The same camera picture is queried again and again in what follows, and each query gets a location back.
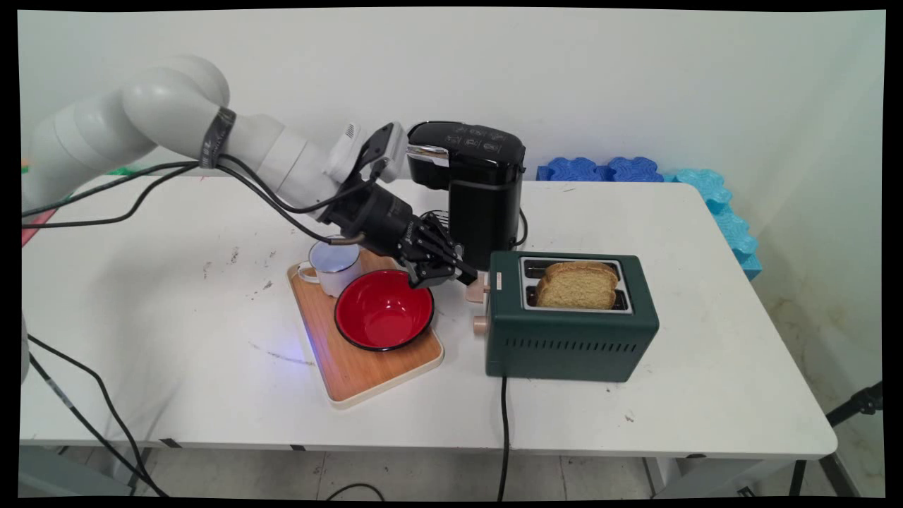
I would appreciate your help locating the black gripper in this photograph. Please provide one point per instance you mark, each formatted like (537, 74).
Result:
(377, 215)

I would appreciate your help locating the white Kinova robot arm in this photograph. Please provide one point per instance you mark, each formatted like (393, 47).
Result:
(162, 106)

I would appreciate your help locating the pink toaster lever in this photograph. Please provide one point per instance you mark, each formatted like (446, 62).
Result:
(478, 288)

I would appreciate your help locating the black capsule coffee machine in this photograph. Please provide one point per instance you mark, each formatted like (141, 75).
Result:
(487, 204)

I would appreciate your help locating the red bowl black rim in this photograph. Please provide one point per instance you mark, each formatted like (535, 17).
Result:
(381, 310)

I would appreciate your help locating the pink round toaster knob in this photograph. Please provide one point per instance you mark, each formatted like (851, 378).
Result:
(480, 324)

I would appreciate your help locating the white enamel mug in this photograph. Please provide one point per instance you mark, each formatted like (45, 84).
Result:
(335, 271)

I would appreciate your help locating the wooden serving tray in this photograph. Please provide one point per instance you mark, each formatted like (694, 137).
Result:
(367, 374)

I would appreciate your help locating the toasted bread slice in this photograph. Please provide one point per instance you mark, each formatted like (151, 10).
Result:
(575, 289)

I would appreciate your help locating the dark green two-slot toaster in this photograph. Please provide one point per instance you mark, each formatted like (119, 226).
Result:
(564, 339)

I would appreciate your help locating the dark blue foam mat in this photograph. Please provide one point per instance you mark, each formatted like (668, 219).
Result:
(578, 169)

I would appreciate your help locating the light blue foam mat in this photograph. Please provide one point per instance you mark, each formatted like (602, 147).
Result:
(705, 185)

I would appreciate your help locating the black tripod stand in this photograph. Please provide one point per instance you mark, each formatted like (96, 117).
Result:
(857, 403)

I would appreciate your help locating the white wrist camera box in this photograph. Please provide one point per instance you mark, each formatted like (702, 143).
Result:
(346, 152)

